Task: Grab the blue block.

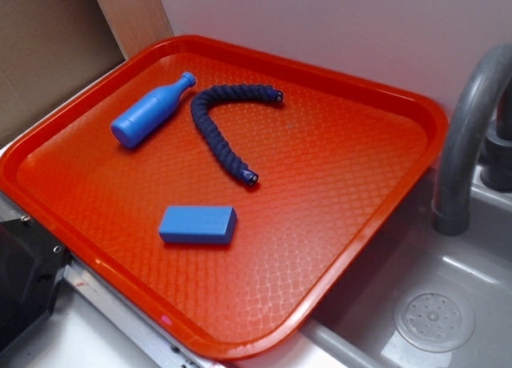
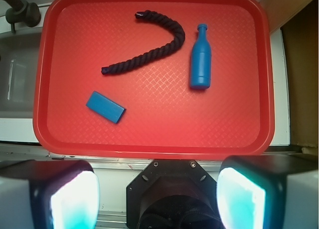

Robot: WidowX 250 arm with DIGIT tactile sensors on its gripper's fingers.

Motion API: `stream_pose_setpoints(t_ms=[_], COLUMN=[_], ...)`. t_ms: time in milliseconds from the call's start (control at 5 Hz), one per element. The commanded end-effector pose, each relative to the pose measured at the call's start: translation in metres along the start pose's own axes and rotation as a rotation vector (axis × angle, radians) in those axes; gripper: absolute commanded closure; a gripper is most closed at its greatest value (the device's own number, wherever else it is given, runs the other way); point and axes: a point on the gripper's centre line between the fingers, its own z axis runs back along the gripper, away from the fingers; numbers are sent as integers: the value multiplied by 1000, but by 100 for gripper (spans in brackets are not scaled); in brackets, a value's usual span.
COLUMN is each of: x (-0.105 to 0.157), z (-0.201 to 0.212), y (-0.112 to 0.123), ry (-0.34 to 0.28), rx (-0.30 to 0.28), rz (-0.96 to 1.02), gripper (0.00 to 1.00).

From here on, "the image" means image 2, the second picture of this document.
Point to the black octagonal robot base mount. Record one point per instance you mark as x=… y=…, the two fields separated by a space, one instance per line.
x=172 y=194

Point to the grey sink basin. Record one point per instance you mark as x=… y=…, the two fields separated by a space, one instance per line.
x=18 y=67

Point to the blue rectangular block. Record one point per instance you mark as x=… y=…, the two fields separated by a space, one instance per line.
x=105 y=107

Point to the red plastic tray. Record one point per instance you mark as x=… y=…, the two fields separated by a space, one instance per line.
x=138 y=54

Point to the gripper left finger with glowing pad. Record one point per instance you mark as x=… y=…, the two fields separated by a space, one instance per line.
x=48 y=195

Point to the dark metal faucet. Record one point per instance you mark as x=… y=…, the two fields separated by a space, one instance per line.
x=22 y=11

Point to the blue plastic bottle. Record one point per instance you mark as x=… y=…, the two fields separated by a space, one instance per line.
x=200 y=73

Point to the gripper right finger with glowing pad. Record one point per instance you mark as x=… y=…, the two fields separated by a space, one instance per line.
x=269 y=192

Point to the brown cardboard box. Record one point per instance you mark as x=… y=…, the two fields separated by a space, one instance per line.
x=300 y=35

